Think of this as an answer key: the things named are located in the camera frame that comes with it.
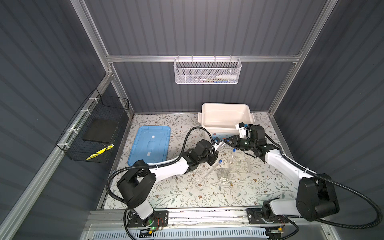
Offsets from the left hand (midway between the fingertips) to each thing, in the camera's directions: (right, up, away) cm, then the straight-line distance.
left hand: (217, 151), depth 84 cm
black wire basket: (-63, +10, -14) cm, 65 cm away
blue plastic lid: (-43, +1, +18) cm, 47 cm away
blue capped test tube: (+8, 0, -3) cm, 9 cm away
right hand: (+5, +5, -1) cm, 7 cm away
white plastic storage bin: (+6, +19, +30) cm, 36 cm away
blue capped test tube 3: (-2, -12, +7) cm, 14 cm away
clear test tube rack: (+15, -10, +8) cm, 19 cm away
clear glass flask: (+3, -13, -1) cm, 14 cm away
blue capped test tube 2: (+1, +5, -8) cm, 10 cm away
